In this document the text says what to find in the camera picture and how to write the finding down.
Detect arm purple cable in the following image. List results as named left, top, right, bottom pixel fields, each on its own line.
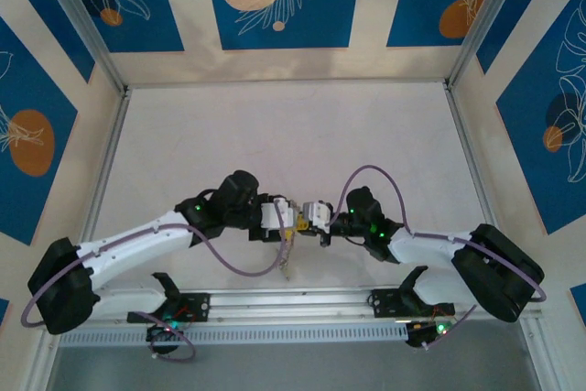
left=330, top=164, right=548, bottom=352
left=20, top=201, right=290, bottom=363

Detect aluminium frame post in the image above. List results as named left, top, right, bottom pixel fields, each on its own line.
left=34, top=0, right=130, bottom=95
left=444, top=0, right=526, bottom=90

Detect aluminium mounting rail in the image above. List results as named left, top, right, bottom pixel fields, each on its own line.
left=86, top=283, right=544, bottom=329

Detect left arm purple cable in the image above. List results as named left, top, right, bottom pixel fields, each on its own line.
left=20, top=201, right=290, bottom=363

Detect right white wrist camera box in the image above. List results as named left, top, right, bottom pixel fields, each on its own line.
left=302, top=200, right=335, bottom=234

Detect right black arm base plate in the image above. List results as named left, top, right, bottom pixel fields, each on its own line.
left=365, top=288, right=457, bottom=319

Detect aluminium frame leg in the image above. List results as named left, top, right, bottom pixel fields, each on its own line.
left=25, top=331, right=63, bottom=391
left=519, top=317, right=567, bottom=391

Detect grey slotted cable duct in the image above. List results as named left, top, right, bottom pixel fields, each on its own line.
left=57, top=322, right=411, bottom=347

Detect aluminium table side rail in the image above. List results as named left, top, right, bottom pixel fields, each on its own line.
left=442, top=81, right=498, bottom=227
left=80, top=88, right=133, bottom=245

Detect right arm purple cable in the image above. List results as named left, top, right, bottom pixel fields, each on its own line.
left=330, top=164, right=548, bottom=352

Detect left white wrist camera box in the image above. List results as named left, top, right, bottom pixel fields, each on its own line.
left=259, top=197, right=295, bottom=231

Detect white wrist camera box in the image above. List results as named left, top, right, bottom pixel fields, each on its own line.
left=259, top=197, right=295, bottom=231
left=302, top=200, right=335, bottom=234

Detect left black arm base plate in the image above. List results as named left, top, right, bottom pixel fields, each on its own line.
left=126, top=292, right=211, bottom=323

